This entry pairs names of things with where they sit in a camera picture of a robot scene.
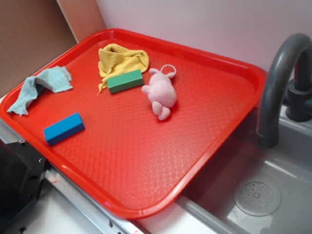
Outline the red plastic tray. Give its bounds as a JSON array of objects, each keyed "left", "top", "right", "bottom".
[{"left": 0, "top": 29, "right": 266, "bottom": 219}]

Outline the yellow cloth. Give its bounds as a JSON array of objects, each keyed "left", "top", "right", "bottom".
[{"left": 98, "top": 43, "right": 150, "bottom": 93}]

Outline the grey plastic sink basin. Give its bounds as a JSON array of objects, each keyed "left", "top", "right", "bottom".
[{"left": 177, "top": 110, "right": 312, "bottom": 234}]

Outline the grey toy faucet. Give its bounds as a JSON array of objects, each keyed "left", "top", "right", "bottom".
[{"left": 256, "top": 33, "right": 312, "bottom": 148}]

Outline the blue wooden block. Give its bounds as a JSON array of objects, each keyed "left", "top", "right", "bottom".
[{"left": 44, "top": 113, "right": 85, "bottom": 146}]

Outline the pink plush bunny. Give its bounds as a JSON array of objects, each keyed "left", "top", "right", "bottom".
[{"left": 141, "top": 64, "right": 177, "bottom": 121}]

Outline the green wooden block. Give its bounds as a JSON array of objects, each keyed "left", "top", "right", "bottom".
[{"left": 107, "top": 70, "right": 144, "bottom": 94}]

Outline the light blue cloth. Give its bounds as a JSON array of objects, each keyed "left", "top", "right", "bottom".
[{"left": 7, "top": 66, "right": 73, "bottom": 116}]

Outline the silver metal rail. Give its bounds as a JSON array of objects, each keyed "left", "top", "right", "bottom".
[{"left": 0, "top": 121, "right": 149, "bottom": 234}]

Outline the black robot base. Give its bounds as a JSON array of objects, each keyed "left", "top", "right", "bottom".
[{"left": 0, "top": 141, "right": 47, "bottom": 231}]

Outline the brown cardboard panel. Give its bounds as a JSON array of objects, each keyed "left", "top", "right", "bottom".
[{"left": 0, "top": 0, "right": 106, "bottom": 96}]

